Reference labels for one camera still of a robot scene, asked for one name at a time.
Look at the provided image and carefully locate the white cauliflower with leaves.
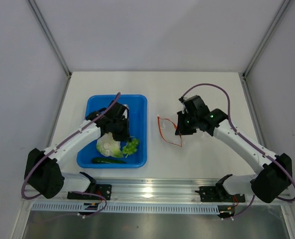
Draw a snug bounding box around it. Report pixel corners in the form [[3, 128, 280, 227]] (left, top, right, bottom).
[[96, 133, 124, 158]]

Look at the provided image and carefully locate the clear zip bag orange zipper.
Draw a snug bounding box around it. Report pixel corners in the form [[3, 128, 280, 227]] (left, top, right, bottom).
[[156, 113, 213, 150]]

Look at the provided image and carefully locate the green grape bunch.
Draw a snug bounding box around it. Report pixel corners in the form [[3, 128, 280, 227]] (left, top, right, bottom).
[[122, 137, 140, 158]]

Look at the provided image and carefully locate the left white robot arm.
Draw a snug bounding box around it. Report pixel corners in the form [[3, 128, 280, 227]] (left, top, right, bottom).
[[21, 101, 131, 200]]

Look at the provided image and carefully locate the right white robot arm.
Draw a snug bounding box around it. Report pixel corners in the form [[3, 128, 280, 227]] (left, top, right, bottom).
[[175, 95, 292, 203]]

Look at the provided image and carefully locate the blue plastic bin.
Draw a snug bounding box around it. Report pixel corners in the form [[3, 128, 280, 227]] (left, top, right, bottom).
[[76, 94, 148, 169]]

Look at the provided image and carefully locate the dark green cucumber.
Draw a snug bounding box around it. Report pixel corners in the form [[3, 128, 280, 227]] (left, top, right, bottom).
[[91, 157, 126, 164]]

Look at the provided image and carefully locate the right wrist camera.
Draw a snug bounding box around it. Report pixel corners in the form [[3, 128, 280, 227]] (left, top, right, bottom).
[[179, 96, 196, 115]]

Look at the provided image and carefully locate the aluminium front rail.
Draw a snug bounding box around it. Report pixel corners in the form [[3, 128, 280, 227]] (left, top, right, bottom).
[[20, 178, 293, 205]]

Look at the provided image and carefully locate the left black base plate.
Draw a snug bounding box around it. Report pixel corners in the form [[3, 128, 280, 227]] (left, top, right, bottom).
[[67, 184, 112, 201]]

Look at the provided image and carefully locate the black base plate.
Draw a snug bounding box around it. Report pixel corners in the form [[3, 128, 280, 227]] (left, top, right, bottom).
[[67, 184, 112, 201], [194, 186, 246, 203]]

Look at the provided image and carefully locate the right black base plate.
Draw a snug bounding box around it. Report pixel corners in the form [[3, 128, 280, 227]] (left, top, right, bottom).
[[194, 186, 246, 203]]

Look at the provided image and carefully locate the white slotted cable duct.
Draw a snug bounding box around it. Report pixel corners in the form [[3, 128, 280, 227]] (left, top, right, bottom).
[[31, 201, 220, 215]]

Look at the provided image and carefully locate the left aluminium frame post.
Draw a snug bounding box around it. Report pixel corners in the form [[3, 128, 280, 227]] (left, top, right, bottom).
[[26, 0, 72, 78]]

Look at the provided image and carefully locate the aluminium frame post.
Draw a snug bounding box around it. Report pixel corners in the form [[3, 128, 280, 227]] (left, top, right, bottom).
[[242, 0, 294, 78], [26, 0, 72, 78]]

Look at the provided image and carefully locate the right aluminium frame post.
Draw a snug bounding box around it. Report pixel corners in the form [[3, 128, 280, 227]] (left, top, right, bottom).
[[242, 0, 294, 78]]

